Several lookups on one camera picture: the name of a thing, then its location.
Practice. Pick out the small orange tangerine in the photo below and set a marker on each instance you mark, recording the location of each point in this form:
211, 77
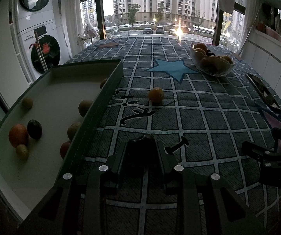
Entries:
156, 96

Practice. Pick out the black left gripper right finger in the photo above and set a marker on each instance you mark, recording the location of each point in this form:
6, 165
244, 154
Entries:
167, 161

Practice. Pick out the yellow-green small fruit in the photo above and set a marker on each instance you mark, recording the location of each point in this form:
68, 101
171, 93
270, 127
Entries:
22, 152

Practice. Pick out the checkered dark blue tablecloth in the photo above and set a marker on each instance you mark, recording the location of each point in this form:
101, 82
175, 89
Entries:
203, 121

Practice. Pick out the large orange fruit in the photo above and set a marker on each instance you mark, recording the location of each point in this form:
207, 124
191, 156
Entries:
18, 135

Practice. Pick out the red small apple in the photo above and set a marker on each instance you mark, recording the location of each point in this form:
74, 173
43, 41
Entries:
64, 149

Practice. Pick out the lower white washing machine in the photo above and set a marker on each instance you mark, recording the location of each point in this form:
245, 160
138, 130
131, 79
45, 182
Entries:
52, 45

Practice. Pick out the green-brown kiwi fruit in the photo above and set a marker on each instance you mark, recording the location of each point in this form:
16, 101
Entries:
72, 130

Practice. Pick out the dark plum fruit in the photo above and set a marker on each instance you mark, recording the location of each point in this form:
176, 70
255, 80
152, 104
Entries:
142, 154

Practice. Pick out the red broom with pole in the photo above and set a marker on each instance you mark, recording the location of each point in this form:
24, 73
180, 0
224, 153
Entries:
39, 51

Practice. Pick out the white shallow tray box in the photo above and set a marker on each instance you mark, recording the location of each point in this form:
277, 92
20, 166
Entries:
65, 94

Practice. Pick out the black tablet stand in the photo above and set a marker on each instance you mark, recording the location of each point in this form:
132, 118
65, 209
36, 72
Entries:
271, 107

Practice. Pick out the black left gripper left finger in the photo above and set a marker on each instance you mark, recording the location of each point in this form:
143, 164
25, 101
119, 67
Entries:
121, 160

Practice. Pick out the glass fruit bowl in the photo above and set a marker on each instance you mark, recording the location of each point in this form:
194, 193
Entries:
207, 62

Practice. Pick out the white cabinet panel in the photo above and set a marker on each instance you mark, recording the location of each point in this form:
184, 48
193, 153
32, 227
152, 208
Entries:
12, 80

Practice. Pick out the upper white dryer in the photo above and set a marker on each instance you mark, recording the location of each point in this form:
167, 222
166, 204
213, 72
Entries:
29, 13

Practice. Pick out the small table lamp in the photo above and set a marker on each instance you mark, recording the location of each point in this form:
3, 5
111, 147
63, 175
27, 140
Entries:
89, 33

